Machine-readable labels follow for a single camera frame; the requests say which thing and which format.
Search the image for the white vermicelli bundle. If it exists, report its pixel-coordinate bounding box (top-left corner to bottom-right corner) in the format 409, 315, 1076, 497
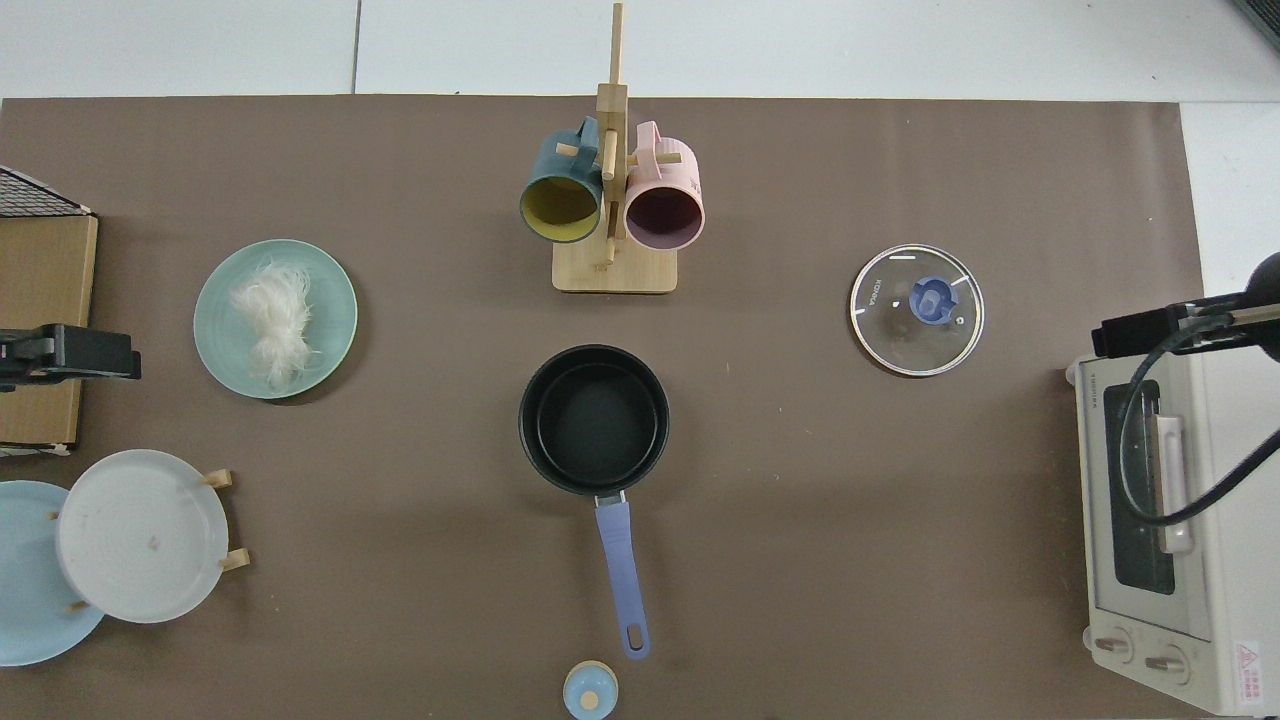
228, 258, 323, 391

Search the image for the glass lid with blue knob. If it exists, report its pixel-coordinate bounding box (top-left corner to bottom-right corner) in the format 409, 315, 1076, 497
849, 243, 986, 378

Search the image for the wooden plate rack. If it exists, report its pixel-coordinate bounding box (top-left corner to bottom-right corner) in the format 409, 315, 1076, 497
48, 468, 251, 613

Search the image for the grey-white plate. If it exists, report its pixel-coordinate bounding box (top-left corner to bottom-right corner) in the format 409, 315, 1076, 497
55, 449, 230, 625

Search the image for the pale green plate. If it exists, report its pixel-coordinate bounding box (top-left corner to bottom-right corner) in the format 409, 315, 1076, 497
193, 239, 358, 401

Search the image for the light blue plate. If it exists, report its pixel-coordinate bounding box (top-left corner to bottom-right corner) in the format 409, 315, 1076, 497
0, 480, 106, 668

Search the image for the pale toaster oven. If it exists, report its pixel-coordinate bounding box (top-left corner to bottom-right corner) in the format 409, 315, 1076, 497
1065, 345, 1280, 717

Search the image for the dark ribbed panel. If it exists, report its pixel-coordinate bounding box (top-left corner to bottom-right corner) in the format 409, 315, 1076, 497
1232, 0, 1280, 53

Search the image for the brown table cloth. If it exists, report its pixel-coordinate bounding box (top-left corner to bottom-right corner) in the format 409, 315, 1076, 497
0, 95, 1206, 720

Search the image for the pink cup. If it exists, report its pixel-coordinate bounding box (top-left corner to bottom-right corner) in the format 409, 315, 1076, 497
623, 121, 706, 251

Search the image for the dark teal cup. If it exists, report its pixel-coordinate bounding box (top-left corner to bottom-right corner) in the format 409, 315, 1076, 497
518, 117, 605, 244

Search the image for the wooden cup stand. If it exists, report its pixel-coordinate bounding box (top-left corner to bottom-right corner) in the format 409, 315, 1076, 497
552, 2, 679, 295

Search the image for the small blue round thing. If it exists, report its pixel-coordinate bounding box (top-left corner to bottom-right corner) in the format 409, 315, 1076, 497
563, 661, 619, 720

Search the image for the wire basket with wooden floor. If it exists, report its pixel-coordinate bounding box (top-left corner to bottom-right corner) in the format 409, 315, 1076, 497
0, 165, 99, 458

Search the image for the black pot with blue handle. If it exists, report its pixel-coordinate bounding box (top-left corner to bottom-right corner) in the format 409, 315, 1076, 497
518, 344, 671, 661

